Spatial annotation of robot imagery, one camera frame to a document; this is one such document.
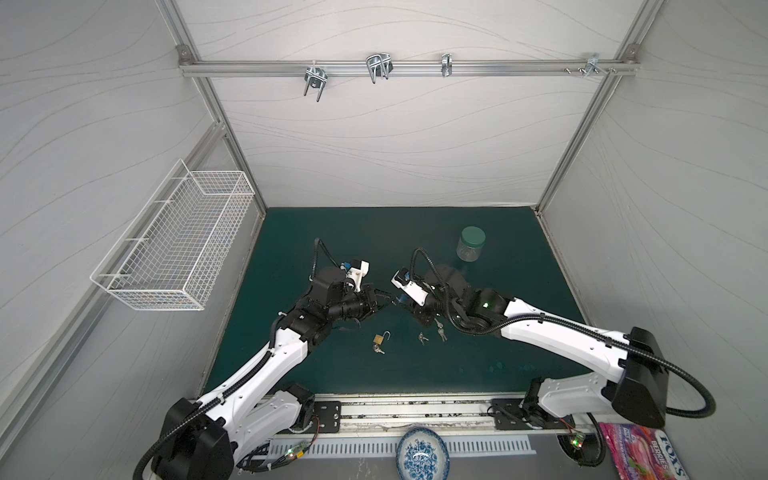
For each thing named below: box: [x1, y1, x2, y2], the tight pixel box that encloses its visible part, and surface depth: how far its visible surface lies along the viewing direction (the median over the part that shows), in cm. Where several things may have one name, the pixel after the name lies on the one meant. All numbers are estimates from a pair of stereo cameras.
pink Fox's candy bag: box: [599, 422, 691, 480], surface depth 69 cm
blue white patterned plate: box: [395, 427, 451, 480], surface depth 69 cm
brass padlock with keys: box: [373, 330, 391, 355], surface depth 88 cm
